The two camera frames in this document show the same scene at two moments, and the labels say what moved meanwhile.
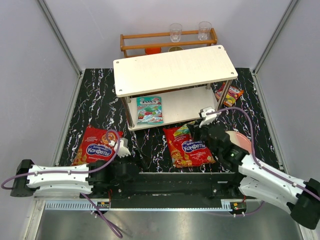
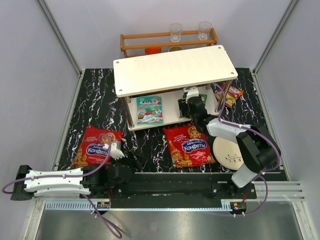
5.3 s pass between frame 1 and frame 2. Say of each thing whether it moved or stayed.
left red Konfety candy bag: stayed
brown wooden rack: stayed
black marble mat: stayed
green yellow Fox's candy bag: moved
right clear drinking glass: stayed
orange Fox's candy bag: stayed
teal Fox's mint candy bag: stayed
